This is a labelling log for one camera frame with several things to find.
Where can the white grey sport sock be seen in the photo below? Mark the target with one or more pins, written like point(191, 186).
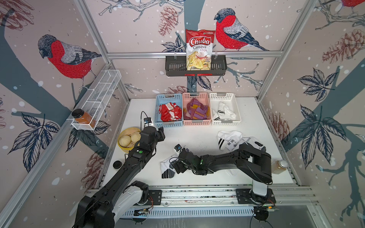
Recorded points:
point(254, 142)

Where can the blue plastic basket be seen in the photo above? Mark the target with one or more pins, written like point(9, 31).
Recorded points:
point(164, 99)

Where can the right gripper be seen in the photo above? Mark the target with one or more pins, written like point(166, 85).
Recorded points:
point(177, 166)

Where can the white plastic basket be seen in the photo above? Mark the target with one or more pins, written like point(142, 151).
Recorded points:
point(230, 100)

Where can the purple yellow striped sock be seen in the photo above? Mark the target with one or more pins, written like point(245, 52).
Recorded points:
point(195, 110)

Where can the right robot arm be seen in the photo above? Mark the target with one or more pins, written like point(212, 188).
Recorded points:
point(256, 163)

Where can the pink plastic basket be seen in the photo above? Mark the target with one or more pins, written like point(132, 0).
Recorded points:
point(203, 97)

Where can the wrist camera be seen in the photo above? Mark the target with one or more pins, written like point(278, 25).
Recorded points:
point(178, 148)
point(148, 122)

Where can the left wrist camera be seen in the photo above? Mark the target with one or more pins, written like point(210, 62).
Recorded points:
point(148, 122)

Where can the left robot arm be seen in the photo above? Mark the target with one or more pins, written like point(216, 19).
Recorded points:
point(105, 207)

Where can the orange spice jar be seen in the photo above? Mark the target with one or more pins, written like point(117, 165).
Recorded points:
point(83, 117)

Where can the black jar lid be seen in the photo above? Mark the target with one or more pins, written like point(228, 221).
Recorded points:
point(117, 165)

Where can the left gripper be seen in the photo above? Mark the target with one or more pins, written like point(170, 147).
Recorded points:
point(160, 133)

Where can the amber liquid jar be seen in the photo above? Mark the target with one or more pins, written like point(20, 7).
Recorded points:
point(279, 166)

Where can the white sock two black stripes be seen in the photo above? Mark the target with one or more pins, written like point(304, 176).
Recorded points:
point(221, 107)

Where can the plain white sock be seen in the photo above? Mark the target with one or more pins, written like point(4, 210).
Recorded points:
point(232, 172)

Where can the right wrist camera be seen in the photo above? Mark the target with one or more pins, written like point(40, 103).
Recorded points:
point(178, 148)

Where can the small white ankle sock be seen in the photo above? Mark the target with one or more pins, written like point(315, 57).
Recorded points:
point(227, 113)

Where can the white black sport sock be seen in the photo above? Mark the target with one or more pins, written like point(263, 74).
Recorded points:
point(169, 167)

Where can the white wire wall shelf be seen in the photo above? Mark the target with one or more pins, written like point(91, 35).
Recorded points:
point(99, 98)

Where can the red santa sock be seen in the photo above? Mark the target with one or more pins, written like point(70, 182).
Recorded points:
point(164, 112)
point(174, 112)

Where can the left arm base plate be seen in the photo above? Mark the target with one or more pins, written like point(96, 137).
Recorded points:
point(154, 198)

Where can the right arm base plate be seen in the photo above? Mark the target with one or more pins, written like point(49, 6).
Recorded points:
point(246, 196)

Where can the Chuba cassava chips bag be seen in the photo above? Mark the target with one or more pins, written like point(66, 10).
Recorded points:
point(199, 49)

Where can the black wall basket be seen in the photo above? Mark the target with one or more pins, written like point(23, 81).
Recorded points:
point(183, 66)

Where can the yellow bamboo steamer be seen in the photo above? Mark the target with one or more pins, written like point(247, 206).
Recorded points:
point(128, 138)

